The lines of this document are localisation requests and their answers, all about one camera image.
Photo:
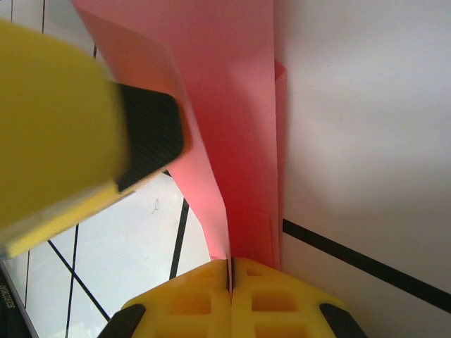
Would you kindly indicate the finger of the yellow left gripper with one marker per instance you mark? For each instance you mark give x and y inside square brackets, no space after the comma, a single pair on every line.
[53,123]

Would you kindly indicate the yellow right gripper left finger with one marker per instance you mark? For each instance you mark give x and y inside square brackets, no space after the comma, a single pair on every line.
[183,310]

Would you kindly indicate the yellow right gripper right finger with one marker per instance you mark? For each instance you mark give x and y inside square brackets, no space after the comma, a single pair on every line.
[282,310]

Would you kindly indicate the pink square paper sheet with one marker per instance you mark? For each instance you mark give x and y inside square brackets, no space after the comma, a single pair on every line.
[239,123]

